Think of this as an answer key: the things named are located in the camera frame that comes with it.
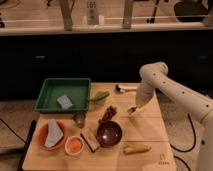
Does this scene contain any small grey metal cup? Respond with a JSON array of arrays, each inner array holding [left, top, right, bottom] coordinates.
[[73, 113, 86, 128]]

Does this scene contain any dark purple bowl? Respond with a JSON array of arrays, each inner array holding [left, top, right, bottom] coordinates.
[[97, 121, 122, 148]]

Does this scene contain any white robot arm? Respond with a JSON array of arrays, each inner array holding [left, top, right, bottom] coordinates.
[[128, 62, 213, 171]]

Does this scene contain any orange bowl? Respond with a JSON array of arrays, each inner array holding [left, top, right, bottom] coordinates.
[[36, 121, 67, 151]]

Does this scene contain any green leafy vegetable toy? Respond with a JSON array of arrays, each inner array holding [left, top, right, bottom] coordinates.
[[89, 91, 110, 105]]

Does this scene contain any grey sponge in tray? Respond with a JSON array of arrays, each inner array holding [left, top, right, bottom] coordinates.
[[57, 95, 73, 109]]

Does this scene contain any brown dried food piece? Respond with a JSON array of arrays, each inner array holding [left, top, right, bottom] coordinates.
[[99, 106, 117, 123]]

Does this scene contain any green plastic tray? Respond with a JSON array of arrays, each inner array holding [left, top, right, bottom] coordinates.
[[35, 78, 91, 113]]

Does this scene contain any small cup orange content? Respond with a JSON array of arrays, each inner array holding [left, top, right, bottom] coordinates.
[[65, 136, 84, 156]]

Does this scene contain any wooden block eraser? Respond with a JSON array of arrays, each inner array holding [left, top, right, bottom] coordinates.
[[81, 128, 100, 152]]

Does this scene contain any grey cloth in bowl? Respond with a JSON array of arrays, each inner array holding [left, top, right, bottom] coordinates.
[[45, 119, 64, 148]]

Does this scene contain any yellow banana toy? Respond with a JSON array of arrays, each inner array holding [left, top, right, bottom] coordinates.
[[123, 144, 151, 155]]

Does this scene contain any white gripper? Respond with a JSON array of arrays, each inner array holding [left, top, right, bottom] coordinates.
[[128, 82, 154, 117]]

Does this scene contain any black cable on floor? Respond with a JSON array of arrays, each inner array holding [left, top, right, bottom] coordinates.
[[169, 113, 198, 154]]

